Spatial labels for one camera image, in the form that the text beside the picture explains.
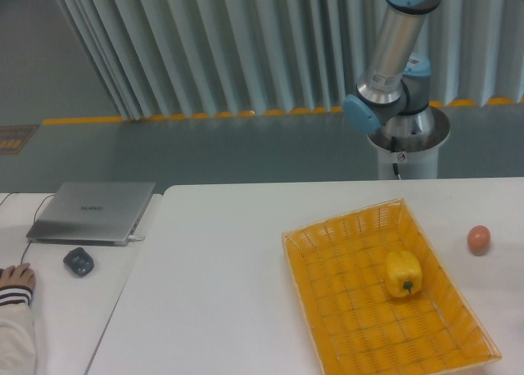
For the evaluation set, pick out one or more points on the person's hand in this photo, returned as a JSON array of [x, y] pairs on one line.
[[20, 275]]

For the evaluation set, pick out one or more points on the white sleeved forearm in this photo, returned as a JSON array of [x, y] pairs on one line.
[[18, 347]]

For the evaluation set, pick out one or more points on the yellow bell pepper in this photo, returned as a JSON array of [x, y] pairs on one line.
[[403, 274]]

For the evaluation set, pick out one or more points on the yellow woven basket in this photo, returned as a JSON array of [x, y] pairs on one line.
[[338, 267]]

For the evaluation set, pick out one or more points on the small black device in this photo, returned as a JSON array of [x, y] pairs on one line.
[[79, 262]]

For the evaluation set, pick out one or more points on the brown egg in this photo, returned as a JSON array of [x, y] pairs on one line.
[[479, 240]]

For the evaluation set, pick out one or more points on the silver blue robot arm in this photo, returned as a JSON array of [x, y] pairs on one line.
[[393, 51]]

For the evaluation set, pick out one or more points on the grey pleated curtain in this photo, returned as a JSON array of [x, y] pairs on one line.
[[209, 57]]

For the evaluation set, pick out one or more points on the silver closed laptop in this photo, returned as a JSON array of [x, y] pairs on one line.
[[94, 213]]

